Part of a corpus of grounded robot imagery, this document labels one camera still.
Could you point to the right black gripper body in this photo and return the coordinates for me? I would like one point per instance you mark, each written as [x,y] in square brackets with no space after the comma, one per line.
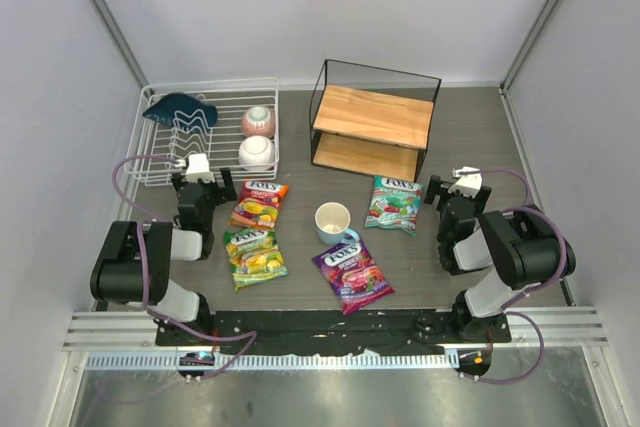
[439,191]

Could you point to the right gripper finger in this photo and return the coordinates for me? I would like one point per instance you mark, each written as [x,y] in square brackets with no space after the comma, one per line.
[482,198]
[434,191]

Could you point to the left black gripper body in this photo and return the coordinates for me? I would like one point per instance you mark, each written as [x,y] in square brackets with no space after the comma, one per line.
[220,188]

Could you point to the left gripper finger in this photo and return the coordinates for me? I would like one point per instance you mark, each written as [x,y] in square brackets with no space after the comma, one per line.
[227,191]
[178,181]

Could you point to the teal mint candy bag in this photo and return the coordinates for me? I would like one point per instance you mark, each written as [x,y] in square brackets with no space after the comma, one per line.
[394,204]

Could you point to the light blue mug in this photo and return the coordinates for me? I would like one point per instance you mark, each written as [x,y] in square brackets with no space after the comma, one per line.
[332,221]

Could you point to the purple berries candy bag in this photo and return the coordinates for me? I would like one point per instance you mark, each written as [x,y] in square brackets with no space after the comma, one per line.
[353,275]

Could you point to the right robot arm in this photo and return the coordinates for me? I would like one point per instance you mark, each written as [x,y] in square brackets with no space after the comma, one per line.
[521,250]

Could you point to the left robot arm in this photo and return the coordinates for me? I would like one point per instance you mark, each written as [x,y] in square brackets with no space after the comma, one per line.
[133,266]

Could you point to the orange fruits candy bag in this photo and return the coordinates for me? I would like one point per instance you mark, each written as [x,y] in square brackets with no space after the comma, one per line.
[258,205]

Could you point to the green spring tea candy bag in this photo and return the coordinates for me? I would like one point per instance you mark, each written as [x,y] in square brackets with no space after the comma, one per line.
[254,256]

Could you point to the black wood two-tier shelf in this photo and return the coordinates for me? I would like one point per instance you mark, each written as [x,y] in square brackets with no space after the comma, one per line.
[371,120]

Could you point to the white ceramic bowl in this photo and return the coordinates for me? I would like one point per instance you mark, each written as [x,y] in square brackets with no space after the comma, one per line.
[256,153]

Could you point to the dark blue plate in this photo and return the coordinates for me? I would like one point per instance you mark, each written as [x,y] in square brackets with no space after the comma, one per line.
[183,108]

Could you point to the pink ceramic bowl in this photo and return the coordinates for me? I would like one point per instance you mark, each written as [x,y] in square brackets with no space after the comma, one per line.
[258,120]

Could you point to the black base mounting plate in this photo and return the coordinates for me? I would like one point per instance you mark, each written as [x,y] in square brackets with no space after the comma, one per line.
[330,333]

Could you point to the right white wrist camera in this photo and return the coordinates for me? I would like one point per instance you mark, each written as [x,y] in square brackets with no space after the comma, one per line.
[467,182]

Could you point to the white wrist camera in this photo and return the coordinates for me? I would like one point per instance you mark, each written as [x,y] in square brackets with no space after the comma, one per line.
[196,168]
[467,182]

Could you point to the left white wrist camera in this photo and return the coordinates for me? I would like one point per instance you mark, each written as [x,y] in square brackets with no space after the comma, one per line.
[196,168]

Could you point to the white wire dish rack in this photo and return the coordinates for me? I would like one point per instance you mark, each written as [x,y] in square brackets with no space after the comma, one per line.
[214,130]

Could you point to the white slotted cable duct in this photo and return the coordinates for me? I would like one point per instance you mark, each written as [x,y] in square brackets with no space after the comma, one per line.
[189,361]

